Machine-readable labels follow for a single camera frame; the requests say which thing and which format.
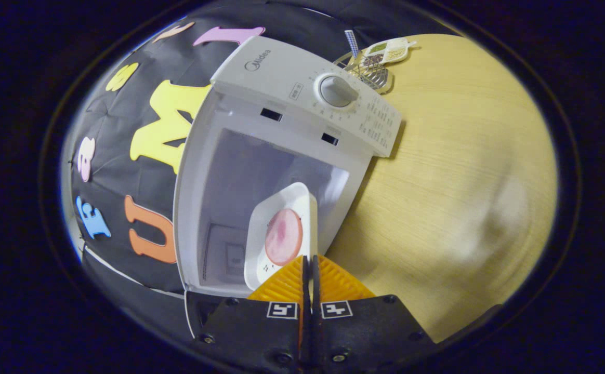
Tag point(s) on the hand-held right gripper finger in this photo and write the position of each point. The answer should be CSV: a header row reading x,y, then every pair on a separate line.
x,y
306,322
315,322

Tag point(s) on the white square food plate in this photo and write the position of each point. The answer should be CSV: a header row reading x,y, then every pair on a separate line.
x,y
261,270

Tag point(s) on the pink meat slice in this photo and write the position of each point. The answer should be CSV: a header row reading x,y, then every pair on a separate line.
x,y
284,236

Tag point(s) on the white microwave oven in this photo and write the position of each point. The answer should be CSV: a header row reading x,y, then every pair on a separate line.
x,y
281,78

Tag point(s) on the white divided grain dish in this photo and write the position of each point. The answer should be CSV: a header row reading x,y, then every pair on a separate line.
x,y
385,52

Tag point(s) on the blue checked straw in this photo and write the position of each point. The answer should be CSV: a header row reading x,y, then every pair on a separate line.
x,y
352,44

